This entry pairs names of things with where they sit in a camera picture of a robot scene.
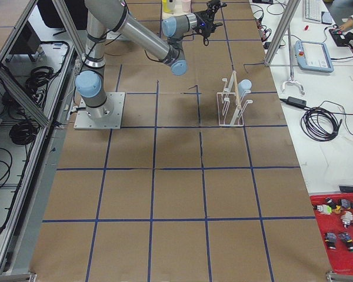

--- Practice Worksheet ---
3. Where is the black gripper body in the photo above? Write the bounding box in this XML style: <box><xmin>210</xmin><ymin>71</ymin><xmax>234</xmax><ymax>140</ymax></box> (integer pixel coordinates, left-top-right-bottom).
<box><xmin>194</xmin><ymin>0</ymin><xmax>227</xmax><ymax>38</ymax></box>

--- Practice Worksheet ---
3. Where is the light blue plastic cup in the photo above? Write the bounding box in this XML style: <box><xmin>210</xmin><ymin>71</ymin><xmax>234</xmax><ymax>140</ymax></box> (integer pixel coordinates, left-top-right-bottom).
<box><xmin>238</xmin><ymin>79</ymin><xmax>252</xmax><ymax>99</ymax></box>

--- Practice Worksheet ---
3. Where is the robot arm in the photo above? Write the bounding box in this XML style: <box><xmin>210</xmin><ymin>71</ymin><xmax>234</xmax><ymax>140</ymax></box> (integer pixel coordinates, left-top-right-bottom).
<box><xmin>75</xmin><ymin>1</ymin><xmax>226</xmax><ymax>119</ymax></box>

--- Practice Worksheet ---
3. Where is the pink plastic cup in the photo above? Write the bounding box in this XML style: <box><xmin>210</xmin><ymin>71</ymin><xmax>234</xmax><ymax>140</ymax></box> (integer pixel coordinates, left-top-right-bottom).
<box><xmin>181</xmin><ymin>0</ymin><xmax>191</xmax><ymax>13</ymax></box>

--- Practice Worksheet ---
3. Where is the yellow plastic cup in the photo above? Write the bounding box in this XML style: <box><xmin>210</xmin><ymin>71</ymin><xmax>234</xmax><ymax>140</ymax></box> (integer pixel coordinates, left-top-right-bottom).
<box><xmin>162</xmin><ymin>0</ymin><xmax>174</xmax><ymax>13</ymax></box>

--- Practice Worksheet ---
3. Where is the cream plastic tray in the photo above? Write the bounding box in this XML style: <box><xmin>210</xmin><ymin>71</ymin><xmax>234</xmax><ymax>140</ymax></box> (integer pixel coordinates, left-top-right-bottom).
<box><xmin>161</xmin><ymin>8</ymin><xmax>191</xmax><ymax>21</ymax></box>

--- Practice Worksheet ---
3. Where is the white claw tool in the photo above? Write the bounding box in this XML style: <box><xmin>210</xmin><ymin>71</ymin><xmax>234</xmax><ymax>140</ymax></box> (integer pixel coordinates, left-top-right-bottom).
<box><xmin>281</xmin><ymin>0</ymin><xmax>305</xmax><ymax>95</ymax></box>

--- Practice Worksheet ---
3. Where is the black power adapter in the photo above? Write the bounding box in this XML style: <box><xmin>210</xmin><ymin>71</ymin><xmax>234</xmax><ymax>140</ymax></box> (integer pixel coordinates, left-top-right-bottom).
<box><xmin>287</xmin><ymin>96</ymin><xmax>307</xmax><ymax>109</ymax></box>

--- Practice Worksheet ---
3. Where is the teach pendant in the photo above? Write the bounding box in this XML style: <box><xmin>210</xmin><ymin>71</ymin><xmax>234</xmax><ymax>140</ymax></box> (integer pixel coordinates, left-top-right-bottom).
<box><xmin>294</xmin><ymin>40</ymin><xmax>334</xmax><ymax>73</ymax></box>

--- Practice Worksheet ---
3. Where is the white keyboard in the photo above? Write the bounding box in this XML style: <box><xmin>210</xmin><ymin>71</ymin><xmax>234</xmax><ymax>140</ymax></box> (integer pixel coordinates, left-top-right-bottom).
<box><xmin>302</xmin><ymin>0</ymin><xmax>322</xmax><ymax>24</ymax></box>

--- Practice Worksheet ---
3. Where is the red parts tray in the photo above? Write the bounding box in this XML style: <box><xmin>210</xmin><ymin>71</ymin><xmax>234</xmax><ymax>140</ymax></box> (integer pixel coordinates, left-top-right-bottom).
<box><xmin>310</xmin><ymin>193</ymin><xmax>353</xmax><ymax>275</ymax></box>

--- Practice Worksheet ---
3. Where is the white wire cup rack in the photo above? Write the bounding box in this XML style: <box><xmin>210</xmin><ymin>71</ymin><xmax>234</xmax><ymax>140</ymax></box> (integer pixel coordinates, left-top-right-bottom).
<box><xmin>217</xmin><ymin>70</ymin><xmax>253</xmax><ymax>127</ymax></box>

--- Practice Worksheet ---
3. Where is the aluminium frame post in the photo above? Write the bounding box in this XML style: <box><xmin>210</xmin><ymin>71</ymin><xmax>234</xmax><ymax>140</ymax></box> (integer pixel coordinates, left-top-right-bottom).
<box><xmin>264</xmin><ymin>0</ymin><xmax>300</xmax><ymax>66</ymax></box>

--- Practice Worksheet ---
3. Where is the coiled black cable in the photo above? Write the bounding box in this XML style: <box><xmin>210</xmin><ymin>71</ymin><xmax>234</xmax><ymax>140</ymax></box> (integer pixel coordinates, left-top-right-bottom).
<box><xmin>300</xmin><ymin>101</ymin><xmax>353</xmax><ymax>142</ymax></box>

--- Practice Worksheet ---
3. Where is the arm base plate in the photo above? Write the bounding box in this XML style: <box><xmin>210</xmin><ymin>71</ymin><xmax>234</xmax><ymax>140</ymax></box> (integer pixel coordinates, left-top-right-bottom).
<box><xmin>74</xmin><ymin>92</ymin><xmax>125</xmax><ymax>130</ymax></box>

